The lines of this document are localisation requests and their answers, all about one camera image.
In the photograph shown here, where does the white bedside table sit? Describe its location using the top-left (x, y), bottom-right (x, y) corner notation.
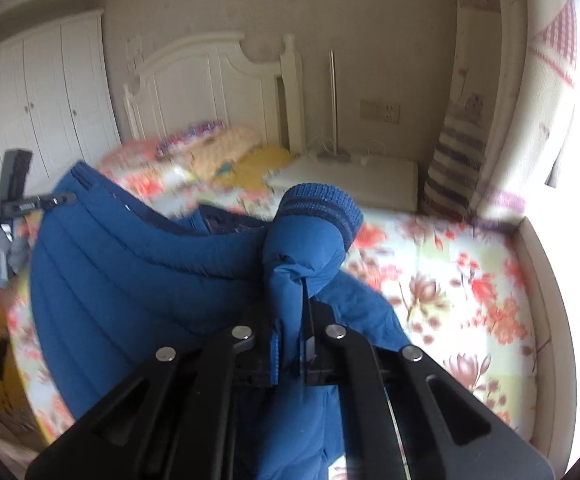
top-left (266, 154), bottom-right (419, 212)

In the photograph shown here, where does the white wardrobe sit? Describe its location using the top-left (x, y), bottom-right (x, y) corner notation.
top-left (0, 10), bottom-right (121, 194)

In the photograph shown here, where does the white wooden headboard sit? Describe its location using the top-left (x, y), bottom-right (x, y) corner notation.
top-left (124, 32), bottom-right (306, 154)

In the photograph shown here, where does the colourful patterned pillow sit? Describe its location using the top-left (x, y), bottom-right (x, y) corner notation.
top-left (155, 119), bottom-right (225, 158)

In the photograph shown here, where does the yellow pillow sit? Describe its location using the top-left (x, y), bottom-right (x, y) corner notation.
top-left (214, 145), bottom-right (293, 193)

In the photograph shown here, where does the peach textured pillow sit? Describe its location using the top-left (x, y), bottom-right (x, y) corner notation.
top-left (185, 126), bottom-right (264, 180)

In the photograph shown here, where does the floral bed sheet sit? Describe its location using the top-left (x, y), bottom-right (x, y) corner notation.
top-left (5, 168), bottom-right (537, 444)

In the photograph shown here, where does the blue puffer jacket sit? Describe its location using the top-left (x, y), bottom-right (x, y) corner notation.
top-left (30, 162), bottom-right (408, 479)

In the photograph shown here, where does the striped patterned curtain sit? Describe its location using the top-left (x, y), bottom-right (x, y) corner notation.
top-left (422, 0), bottom-right (580, 232)

